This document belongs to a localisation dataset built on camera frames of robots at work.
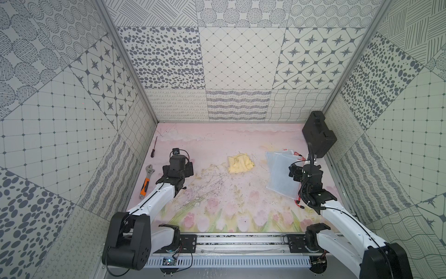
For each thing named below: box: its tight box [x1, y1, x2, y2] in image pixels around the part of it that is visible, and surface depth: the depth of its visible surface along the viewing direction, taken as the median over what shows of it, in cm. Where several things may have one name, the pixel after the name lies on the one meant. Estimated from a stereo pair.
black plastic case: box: [301, 110, 337, 159], surface depth 98 cm
